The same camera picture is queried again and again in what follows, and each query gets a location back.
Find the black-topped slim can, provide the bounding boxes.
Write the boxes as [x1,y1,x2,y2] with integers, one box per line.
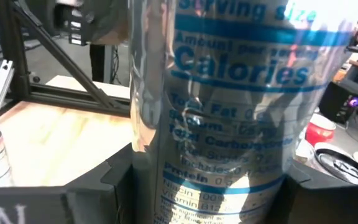
[314,147,358,185]

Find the red soda can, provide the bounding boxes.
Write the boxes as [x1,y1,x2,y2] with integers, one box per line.
[305,113,337,147]

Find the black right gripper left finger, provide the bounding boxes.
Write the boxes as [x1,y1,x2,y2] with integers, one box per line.
[0,144,133,224]

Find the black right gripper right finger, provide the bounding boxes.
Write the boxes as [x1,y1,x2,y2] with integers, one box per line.
[275,160,358,224]

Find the black device blue light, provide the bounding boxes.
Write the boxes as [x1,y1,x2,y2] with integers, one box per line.
[318,81,358,125]

